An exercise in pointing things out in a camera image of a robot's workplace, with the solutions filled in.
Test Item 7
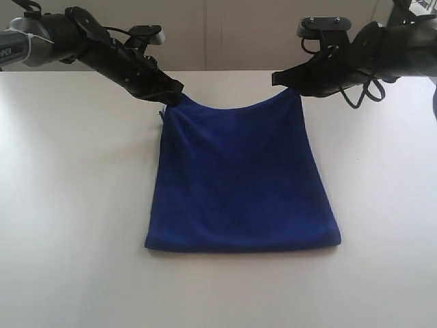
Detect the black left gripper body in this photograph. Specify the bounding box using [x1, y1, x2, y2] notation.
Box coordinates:
[64, 7, 164, 101]

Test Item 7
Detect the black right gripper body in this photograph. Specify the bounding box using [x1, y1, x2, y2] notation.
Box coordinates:
[300, 22, 410, 98]

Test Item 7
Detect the blue towel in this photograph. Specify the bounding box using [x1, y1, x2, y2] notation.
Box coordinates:
[144, 89, 341, 253]

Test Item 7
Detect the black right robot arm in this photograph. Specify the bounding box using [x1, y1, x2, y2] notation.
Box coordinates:
[272, 1, 436, 109]

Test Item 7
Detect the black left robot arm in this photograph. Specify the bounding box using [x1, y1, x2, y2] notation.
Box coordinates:
[1, 1, 184, 106]

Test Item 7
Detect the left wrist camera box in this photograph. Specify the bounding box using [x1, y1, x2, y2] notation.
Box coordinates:
[124, 25, 165, 48]

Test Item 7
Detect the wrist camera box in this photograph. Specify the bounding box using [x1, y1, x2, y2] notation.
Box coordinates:
[124, 25, 165, 48]
[297, 16, 352, 49]

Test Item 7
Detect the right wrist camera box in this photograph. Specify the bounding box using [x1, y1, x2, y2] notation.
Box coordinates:
[297, 16, 352, 49]

